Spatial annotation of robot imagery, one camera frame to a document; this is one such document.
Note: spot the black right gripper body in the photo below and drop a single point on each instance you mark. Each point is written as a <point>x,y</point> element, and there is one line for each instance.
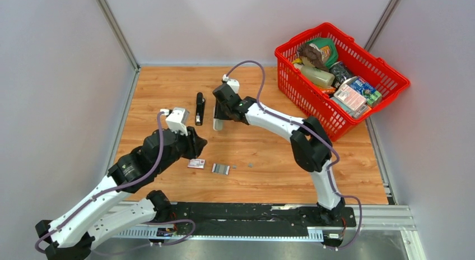
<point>222,111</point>

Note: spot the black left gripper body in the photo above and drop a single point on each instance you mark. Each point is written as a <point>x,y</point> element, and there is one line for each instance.
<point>187,145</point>

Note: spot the white red staple box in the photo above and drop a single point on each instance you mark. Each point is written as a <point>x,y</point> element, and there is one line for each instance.
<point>196,163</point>

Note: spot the grey white stapler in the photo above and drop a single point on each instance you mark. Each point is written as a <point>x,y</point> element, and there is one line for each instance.
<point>217,123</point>

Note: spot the black stapler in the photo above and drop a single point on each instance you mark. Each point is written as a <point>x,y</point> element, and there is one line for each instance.
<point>200,108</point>

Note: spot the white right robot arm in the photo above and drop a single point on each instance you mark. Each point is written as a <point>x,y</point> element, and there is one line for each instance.
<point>311,147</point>

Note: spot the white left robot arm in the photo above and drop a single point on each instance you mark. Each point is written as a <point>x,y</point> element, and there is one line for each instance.
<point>78,232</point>

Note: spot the pale plastic bottle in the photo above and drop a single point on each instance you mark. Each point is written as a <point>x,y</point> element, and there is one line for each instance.
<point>316,76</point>

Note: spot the red plastic basket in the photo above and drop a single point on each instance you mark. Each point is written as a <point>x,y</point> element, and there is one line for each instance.
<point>313,102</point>

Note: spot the green brown snack bag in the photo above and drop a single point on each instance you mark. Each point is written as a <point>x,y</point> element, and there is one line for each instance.
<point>320,53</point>

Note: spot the dark foil packet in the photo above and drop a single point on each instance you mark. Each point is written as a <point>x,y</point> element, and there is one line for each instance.
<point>341,72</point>

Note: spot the pink packaged item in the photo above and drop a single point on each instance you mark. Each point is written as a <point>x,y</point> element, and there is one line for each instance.
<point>351,99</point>

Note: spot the blue green packaged item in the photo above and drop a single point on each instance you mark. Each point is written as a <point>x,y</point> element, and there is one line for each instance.
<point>373,96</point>

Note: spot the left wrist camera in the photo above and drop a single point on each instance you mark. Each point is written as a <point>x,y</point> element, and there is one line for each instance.
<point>176,119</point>

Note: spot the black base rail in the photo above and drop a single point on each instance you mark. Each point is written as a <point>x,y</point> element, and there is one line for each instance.
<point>251,219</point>

